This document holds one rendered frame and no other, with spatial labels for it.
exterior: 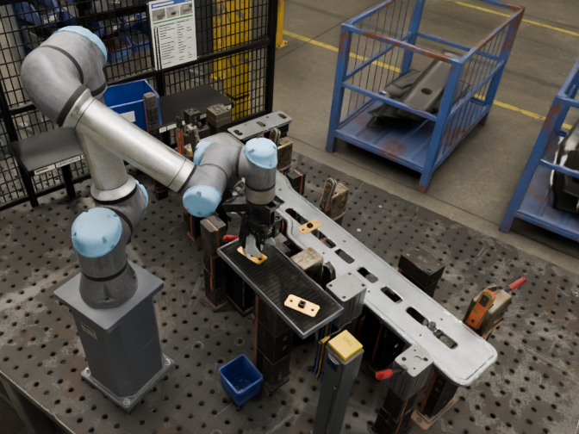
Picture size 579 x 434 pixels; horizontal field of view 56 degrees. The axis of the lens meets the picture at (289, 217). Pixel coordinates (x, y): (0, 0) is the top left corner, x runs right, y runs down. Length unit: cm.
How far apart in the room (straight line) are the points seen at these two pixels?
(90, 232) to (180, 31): 128
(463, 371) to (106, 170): 106
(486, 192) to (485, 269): 171
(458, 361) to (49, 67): 123
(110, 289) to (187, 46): 133
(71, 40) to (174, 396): 107
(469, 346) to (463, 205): 224
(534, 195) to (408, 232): 158
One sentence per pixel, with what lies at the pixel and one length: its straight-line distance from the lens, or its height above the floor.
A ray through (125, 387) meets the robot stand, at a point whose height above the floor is 77.
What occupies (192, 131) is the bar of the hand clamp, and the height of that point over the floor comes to 121.
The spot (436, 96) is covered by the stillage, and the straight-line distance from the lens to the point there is 389.
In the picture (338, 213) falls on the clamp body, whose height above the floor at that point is 95.
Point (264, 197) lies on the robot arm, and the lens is 132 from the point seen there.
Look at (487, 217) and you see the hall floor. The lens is 376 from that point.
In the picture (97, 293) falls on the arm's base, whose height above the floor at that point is 115.
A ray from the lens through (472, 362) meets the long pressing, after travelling 160.
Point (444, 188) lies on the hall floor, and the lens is 390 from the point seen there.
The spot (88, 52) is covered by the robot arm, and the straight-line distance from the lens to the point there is 129.
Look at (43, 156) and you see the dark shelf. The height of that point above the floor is 103.
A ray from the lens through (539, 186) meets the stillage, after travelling 391.
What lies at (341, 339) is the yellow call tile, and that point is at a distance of 135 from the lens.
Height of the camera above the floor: 223
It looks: 41 degrees down
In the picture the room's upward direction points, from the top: 5 degrees clockwise
